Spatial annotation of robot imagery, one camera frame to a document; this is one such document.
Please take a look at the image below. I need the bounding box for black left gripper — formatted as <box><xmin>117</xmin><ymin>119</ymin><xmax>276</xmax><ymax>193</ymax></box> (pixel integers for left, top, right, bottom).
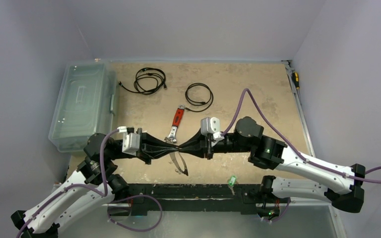
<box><xmin>108</xmin><ymin>127</ymin><xmax>180</xmax><ymax>164</ymax></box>

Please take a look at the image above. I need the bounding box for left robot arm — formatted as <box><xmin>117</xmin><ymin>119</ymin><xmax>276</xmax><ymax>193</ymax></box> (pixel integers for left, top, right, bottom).
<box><xmin>11</xmin><ymin>126</ymin><xmax>178</xmax><ymax>238</ymax></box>

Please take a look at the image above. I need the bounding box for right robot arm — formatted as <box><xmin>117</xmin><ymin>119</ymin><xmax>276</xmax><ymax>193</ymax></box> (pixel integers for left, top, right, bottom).
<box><xmin>179</xmin><ymin>117</ymin><xmax>365</xmax><ymax>213</ymax></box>

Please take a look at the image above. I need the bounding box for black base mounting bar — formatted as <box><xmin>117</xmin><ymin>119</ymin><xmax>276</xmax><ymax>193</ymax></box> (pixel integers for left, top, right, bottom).
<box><xmin>125</xmin><ymin>183</ymin><xmax>291</xmax><ymax>218</ymax></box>

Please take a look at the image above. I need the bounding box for clear plastic storage box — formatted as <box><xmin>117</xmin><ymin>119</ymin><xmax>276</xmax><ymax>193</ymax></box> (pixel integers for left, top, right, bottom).
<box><xmin>48</xmin><ymin>61</ymin><xmax>117</xmax><ymax>153</ymax></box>

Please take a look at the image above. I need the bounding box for yellow black screwdriver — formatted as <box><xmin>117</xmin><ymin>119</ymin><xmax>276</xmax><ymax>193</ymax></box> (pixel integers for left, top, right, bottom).
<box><xmin>291</xmin><ymin>72</ymin><xmax>300</xmax><ymax>90</ymax></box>

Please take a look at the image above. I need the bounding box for red handled adjustable wrench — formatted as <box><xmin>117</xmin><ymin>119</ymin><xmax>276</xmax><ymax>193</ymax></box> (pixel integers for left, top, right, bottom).
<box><xmin>165</xmin><ymin>105</ymin><xmax>186</xmax><ymax>143</ymax></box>

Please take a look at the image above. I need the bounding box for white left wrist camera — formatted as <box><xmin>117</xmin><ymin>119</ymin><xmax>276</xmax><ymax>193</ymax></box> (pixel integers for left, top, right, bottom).
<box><xmin>117</xmin><ymin>126</ymin><xmax>140</xmax><ymax>156</ymax></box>

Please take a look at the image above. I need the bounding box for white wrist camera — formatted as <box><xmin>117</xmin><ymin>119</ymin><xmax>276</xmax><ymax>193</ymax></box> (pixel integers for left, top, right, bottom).
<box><xmin>117</xmin><ymin>126</ymin><xmax>140</xmax><ymax>156</ymax></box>
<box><xmin>200</xmin><ymin>117</ymin><xmax>224</xmax><ymax>142</ymax></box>

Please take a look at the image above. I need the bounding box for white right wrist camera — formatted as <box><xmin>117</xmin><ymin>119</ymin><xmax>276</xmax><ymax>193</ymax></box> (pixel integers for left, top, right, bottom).
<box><xmin>200</xmin><ymin>117</ymin><xmax>224</xmax><ymax>142</ymax></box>

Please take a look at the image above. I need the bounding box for small coiled black cable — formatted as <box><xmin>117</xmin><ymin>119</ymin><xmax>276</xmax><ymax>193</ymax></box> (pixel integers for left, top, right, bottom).
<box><xmin>185</xmin><ymin>82</ymin><xmax>214</xmax><ymax>113</ymax></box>

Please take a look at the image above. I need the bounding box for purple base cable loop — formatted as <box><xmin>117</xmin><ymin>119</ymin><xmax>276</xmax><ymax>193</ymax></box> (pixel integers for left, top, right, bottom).
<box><xmin>107</xmin><ymin>192</ymin><xmax>163</xmax><ymax>232</ymax></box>

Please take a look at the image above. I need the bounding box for large coiled black cable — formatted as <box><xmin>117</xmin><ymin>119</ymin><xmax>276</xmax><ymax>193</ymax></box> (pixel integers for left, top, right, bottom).
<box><xmin>118</xmin><ymin>67</ymin><xmax>168</xmax><ymax>96</ymax></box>

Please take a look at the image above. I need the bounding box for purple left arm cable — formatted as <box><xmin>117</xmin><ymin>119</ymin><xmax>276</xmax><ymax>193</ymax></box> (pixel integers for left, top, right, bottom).
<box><xmin>15</xmin><ymin>128</ymin><xmax>121</xmax><ymax>238</ymax></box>

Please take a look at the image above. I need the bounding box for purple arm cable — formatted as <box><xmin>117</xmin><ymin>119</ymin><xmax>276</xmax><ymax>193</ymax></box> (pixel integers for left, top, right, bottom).
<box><xmin>15</xmin><ymin>128</ymin><xmax>121</xmax><ymax>238</ymax></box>
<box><xmin>221</xmin><ymin>88</ymin><xmax>381</xmax><ymax>184</ymax></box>

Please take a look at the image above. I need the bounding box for aluminium frame rail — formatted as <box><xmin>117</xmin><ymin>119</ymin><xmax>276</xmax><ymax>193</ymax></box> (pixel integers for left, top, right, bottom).
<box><xmin>281</xmin><ymin>60</ymin><xmax>347</xmax><ymax>238</ymax></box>

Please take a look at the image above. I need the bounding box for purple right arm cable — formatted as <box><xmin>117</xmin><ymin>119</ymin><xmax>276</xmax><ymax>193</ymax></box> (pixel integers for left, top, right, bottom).
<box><xmin>221</xmin><ymin>88</ymin><xmax>381</xmax><ymax>184</ymax></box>

